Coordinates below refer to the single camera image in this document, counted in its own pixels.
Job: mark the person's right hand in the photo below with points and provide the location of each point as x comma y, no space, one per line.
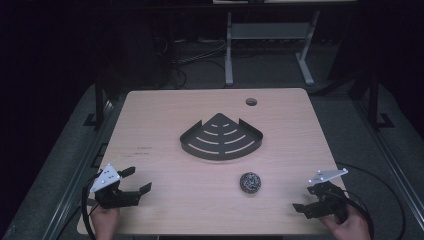
350,228

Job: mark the black metal corner shelf rack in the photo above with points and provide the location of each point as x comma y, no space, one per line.
221,143

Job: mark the aluminium frame rail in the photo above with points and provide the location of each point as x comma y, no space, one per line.
396,173
76,173

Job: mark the person's left hand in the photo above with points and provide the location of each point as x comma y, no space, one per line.
106,222

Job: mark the steel wool scrubber ball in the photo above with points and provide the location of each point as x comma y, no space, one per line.
250,182

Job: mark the black metal post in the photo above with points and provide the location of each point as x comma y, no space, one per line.
375,103
99,100

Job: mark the grey metal stand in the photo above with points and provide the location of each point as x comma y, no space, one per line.
270,31

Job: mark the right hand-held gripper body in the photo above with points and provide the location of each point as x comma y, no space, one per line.
328,196

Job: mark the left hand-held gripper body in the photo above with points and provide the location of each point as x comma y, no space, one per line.
106,176

